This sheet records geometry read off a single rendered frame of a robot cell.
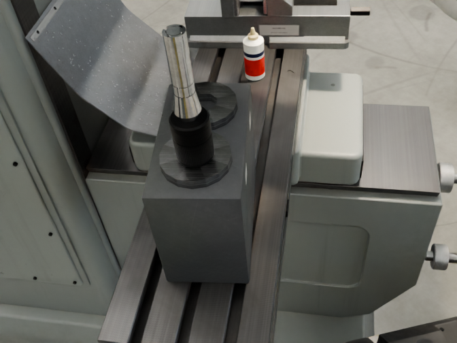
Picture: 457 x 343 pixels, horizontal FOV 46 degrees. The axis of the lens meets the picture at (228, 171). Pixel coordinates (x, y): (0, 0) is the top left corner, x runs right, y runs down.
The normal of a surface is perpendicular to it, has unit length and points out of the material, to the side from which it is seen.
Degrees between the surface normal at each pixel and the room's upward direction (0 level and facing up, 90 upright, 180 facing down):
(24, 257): 88
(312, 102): 0
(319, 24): 90
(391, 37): 0
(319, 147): 0
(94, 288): 88
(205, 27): 90
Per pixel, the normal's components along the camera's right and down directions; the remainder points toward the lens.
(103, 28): 0.83, -0.25
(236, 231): -0.07, 0.73
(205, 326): -0.08, -0.68
